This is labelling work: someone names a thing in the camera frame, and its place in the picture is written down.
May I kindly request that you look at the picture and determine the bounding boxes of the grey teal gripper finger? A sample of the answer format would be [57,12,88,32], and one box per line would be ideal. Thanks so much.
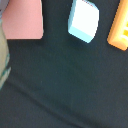
[0,20,11,89]

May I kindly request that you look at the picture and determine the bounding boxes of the white blue milk carton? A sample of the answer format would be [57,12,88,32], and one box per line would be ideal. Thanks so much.
[68,0,99,43]

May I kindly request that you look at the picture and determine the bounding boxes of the orange bread loaf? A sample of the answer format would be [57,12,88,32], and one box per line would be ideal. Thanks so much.
[107,0,128,51]

